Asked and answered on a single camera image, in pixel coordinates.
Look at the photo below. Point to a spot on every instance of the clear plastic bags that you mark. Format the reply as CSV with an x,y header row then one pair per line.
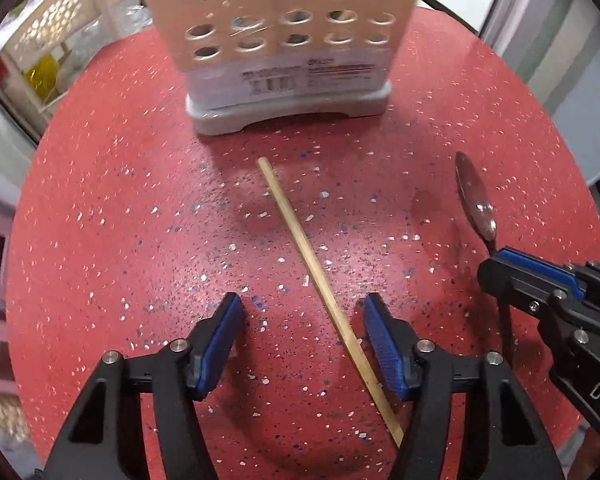
x,y
127,15

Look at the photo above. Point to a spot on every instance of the yellow oil bottle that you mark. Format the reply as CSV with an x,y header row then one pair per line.
x,y
42,75

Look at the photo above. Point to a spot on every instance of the grey sliding door frame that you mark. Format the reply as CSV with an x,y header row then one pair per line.
x,y
555,45

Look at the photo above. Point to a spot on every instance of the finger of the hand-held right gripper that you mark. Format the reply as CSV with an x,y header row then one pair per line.
x,y
515,285
545,266

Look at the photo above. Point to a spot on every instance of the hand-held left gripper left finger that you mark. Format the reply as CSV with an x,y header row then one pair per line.
x,y
220,345

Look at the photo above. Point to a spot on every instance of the wooden chopstick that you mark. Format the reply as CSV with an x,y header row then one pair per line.
x,y
305,250

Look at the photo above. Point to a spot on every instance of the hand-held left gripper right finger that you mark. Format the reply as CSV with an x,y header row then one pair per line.
x,y
385,350

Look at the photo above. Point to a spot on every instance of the beige perforated laundry basket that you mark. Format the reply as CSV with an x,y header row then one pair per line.
x,y
60,10

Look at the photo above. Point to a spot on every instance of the metal spoon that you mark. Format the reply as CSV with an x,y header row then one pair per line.
x,y
475,195

